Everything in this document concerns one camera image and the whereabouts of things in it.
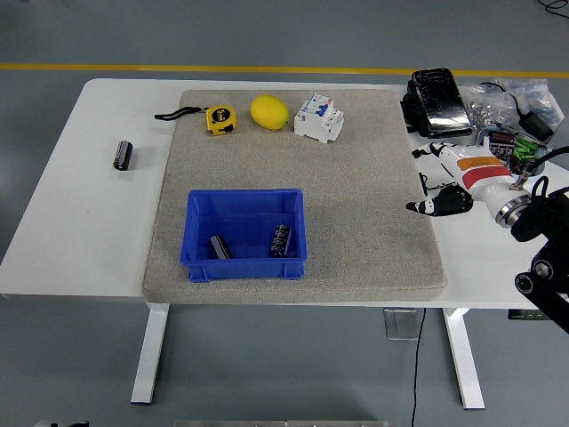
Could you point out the clear bag with blue parts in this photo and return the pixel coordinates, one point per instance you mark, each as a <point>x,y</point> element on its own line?
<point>540,95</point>

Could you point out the light blue bowl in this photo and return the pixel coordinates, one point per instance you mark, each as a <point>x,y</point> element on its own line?
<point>483,139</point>

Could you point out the green connector pieces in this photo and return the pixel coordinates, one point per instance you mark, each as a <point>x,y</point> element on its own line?
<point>525,148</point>

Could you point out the yellow lemon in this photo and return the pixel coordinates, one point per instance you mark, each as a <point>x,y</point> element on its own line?
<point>269,112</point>

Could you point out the white circuit breaker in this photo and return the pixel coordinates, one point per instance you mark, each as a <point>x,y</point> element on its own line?
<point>318,120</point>

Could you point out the dark capacitor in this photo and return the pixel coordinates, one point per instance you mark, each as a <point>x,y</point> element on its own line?
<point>515,163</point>

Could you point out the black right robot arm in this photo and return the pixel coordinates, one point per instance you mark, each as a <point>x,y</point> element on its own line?
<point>540,218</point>

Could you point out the black printed cylindrical battery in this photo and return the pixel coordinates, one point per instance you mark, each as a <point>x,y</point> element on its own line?
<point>281,240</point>

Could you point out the table control panel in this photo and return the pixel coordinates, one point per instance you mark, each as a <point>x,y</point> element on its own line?
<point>526,315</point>

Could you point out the clear plastic bracket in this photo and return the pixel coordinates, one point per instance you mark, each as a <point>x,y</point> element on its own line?
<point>400,324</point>

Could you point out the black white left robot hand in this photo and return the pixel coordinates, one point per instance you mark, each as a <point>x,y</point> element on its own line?
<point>62,424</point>

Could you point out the yellow tape measure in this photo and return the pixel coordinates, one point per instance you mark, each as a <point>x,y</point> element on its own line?
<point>220,120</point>

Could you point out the dark brown cylindrical battery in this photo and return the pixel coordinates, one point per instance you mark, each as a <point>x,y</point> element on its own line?
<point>221,247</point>
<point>122,155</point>

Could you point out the blue plastic box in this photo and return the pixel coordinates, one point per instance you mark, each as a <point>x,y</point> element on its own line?
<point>244,269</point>

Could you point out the brown capacitor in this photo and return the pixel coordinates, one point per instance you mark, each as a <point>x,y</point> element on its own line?
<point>503,139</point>

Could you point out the clear bag of screws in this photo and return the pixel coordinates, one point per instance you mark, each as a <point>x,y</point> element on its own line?
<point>482,111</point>

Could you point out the grey-brown mat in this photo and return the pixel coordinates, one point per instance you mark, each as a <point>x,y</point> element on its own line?
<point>284,164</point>

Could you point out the black power adapter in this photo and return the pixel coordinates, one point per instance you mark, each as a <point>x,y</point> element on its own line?
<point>537,126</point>

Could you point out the white table leg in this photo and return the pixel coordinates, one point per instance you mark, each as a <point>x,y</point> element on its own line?
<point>464,360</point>
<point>151,356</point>

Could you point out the black wrapped pack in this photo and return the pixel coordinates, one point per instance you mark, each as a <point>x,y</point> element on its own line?
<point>440,102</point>

